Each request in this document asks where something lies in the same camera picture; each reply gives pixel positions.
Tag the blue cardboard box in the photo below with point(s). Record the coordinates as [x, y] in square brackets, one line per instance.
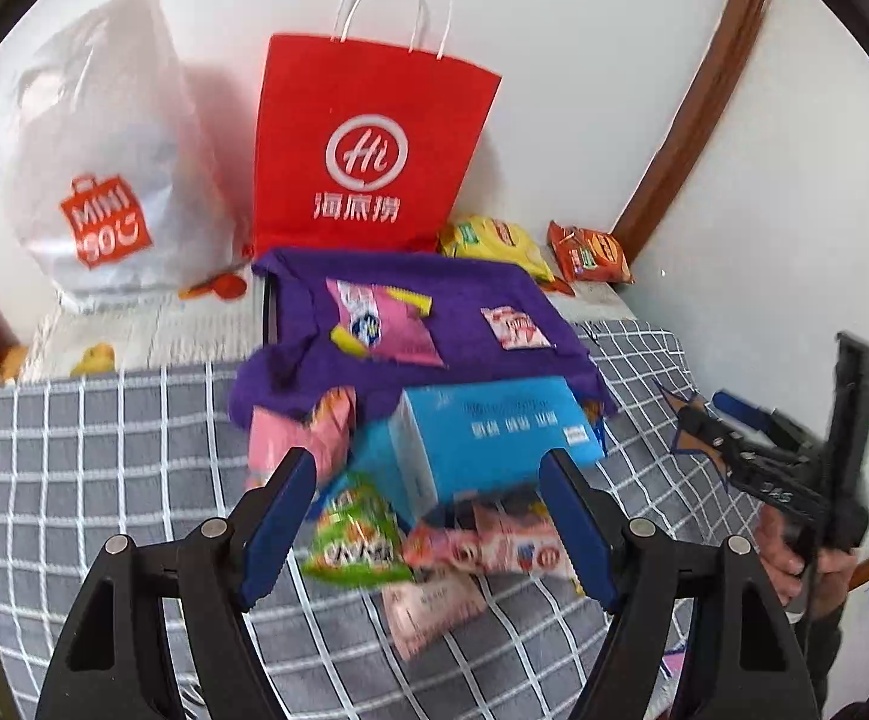
[494, 420]

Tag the green snack packet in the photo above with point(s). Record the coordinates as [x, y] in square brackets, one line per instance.
[355, 540]

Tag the brown wooden trim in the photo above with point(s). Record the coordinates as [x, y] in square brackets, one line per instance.
[693, 127]

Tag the pale pink snack packet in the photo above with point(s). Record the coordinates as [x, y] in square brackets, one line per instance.
[430, 611]

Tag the orange red snack packet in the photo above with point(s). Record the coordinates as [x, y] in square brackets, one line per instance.
[588, 251]

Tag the small red white packet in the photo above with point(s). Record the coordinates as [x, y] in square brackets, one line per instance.
[517, 326]

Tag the grey checked blanket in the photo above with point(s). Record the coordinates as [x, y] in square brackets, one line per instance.
[104, 450]

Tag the person's right hand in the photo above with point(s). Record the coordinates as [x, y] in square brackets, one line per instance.
[779, 559]

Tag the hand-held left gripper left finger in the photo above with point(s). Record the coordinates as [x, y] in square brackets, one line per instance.
[284, 525]

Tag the purple fabric storage box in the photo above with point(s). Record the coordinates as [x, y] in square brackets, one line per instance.
[464, 292]

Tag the red paper bag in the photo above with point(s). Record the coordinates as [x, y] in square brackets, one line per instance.
[374, 90]

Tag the pink orange snack packet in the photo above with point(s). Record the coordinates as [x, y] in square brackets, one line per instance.
[292, 435]

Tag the yellow snack packet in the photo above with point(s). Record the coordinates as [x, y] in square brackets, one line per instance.
[494, 240]

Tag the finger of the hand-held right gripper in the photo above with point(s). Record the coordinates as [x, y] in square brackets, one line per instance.
[741, 406]
[708, 435]

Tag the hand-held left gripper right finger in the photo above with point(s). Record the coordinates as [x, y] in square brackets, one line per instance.
[580, 540]

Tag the pink red snack packet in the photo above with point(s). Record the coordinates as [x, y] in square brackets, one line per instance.
[494, 544]

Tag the white plastic shopping bag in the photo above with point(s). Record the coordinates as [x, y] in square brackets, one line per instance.
[104, 127]

